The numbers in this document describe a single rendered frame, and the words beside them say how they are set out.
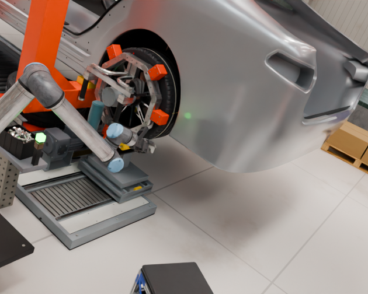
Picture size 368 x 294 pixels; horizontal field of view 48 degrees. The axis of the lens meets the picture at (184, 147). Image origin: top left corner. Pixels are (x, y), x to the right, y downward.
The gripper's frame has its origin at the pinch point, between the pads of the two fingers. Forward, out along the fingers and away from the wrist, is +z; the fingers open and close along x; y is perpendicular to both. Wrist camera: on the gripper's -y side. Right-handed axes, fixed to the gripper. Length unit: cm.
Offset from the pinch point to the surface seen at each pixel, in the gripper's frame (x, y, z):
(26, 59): -75, -43, -57
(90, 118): -55, -19, -11
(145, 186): -50, 15, 52
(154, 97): -6.0, -32.6, -3.0
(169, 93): -1.0, -38.9, 4.9
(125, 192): -51, 23, 33
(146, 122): -15.2, -18.9, 4.1
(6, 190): -81, 41, -41
